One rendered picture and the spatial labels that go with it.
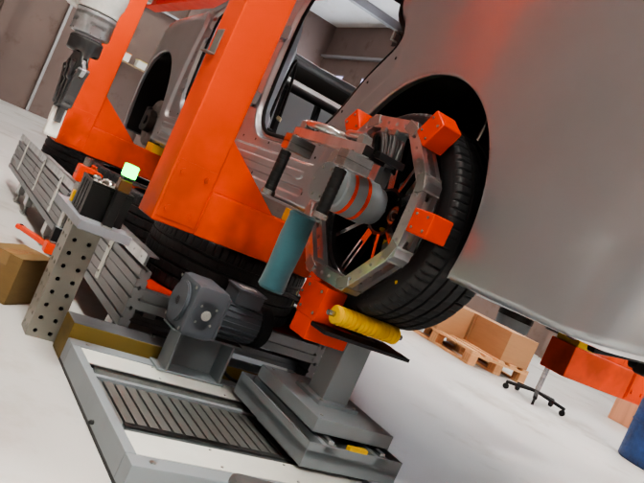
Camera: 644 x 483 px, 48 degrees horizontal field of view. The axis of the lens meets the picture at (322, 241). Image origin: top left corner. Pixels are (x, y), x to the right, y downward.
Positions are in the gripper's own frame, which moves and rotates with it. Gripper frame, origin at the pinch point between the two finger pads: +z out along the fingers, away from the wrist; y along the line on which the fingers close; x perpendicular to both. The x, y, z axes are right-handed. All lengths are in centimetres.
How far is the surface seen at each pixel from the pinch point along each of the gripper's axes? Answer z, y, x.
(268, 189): -4, -18, 71
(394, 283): 6, 23, 97
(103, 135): 8, -237, 96
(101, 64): -28, -239, 81
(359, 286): 11, 13, 94
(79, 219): 27, -45, 30
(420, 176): -24, 23, 89
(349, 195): -12, 6, 83
